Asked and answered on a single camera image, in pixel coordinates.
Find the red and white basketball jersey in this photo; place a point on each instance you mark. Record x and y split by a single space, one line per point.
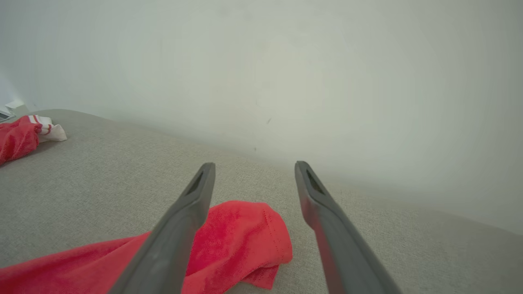
237 237

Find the white wall socket box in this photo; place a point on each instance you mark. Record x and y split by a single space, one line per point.
15 107

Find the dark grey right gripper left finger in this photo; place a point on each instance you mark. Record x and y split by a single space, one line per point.
171 253

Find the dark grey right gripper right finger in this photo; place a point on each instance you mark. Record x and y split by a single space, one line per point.
347 261

